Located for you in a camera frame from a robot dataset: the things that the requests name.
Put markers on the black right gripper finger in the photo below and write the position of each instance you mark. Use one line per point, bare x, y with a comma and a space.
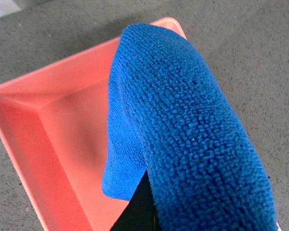
141, 213

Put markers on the blue microfiber cloth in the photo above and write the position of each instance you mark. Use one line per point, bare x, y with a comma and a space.
169, 118

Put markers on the white rack base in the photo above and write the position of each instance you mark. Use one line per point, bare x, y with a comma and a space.
8, 7

